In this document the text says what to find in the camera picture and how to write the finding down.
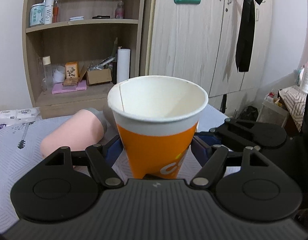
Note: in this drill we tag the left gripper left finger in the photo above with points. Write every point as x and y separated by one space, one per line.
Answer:
101 159

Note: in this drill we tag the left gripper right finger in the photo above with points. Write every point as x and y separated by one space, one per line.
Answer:
212 171

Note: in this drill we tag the orange white paper cup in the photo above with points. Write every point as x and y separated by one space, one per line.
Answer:
156 117

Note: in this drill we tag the pink tumbler bottle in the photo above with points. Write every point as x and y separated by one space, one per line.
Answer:
85 128

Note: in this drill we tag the white lotion bottle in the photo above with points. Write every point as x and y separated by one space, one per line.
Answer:
304 80

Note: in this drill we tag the pink flat box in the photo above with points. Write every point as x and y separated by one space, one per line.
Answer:
59 88

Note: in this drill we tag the small cardboard box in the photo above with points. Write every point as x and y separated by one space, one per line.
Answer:
95 77

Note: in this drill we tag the white tape roll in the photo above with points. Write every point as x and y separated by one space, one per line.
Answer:
59 74

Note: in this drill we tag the clear bottle cream cap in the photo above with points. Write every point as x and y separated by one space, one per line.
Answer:
48 71

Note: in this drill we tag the orange floral small box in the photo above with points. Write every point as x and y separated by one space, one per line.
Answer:
72 70

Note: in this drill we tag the white tissue pack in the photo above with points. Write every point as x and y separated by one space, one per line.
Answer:
19 116

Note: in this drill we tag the white paper towel roll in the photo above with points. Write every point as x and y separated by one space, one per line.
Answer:
123 64

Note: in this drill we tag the light wood wardrobe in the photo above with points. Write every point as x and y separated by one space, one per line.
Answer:
197 42

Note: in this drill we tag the wooden open shelf unit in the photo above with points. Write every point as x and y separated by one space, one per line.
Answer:
86 32

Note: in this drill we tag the black hanging ribbon tie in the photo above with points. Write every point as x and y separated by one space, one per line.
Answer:
245 41

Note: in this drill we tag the pink perfume bottle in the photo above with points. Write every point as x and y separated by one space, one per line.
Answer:
119 11

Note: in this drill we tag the small red bottle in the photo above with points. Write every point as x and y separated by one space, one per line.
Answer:
55 11

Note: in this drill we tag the teal white wipes canister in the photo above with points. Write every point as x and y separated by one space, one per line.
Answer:
36 15

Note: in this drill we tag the white spray bottle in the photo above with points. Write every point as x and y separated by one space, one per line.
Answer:
48 11

